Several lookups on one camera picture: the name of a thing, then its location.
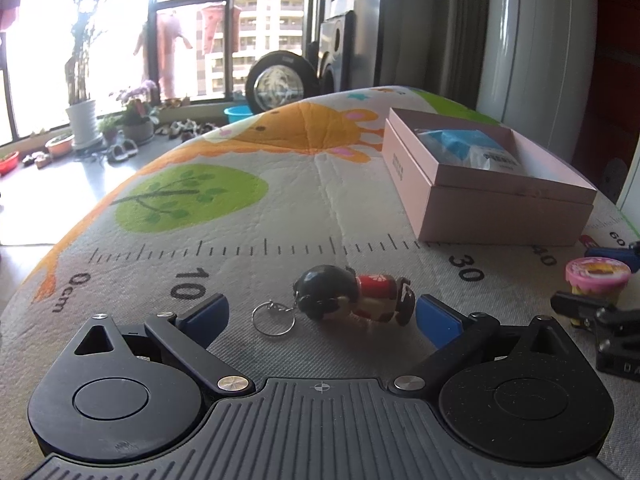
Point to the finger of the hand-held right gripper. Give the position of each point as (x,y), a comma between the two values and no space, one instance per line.
(580,306)
(607,253)

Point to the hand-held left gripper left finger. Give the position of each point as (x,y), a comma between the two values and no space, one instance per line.
(210,315)

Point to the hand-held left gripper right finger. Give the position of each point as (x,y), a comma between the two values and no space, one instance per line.
(440,320)

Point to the pink toy cup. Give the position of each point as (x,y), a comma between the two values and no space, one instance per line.
(595,275)

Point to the pink cardboard box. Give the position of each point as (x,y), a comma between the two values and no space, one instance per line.
(500,210)

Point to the blue white packet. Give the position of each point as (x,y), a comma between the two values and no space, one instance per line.
(465,145)

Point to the printed cartoon mat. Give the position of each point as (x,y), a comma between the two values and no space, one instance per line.
(300,185)

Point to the white sandals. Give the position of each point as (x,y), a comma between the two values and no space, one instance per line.
(122,150)

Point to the pile of shoes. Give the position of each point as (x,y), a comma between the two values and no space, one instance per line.
(182,128)

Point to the dark red wooden cabinet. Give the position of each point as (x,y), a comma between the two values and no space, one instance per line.
(620,60)

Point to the white appliance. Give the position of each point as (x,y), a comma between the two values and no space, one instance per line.
(540,60)

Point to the cyan basin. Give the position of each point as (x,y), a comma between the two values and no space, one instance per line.
(238,111)

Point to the small green potted plant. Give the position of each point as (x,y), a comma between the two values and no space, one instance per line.
(108,130)

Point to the flowering potted plant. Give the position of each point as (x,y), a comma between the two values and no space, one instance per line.
(135,110)

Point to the pink basin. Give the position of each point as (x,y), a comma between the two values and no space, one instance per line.
(60,145)

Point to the tall plant in white pot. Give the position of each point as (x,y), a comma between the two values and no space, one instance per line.
(80,120)

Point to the red basin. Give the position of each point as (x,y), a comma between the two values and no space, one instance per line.
(7,162)

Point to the hanging orange clothes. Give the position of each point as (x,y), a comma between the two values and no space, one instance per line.
(170,45)

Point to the grey speaker cabinet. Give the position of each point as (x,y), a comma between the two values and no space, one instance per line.
(335,55)

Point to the grey curtain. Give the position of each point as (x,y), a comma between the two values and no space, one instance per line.
(425,20)

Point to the hanging dark clothes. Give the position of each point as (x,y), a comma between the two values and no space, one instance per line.
(10,0)

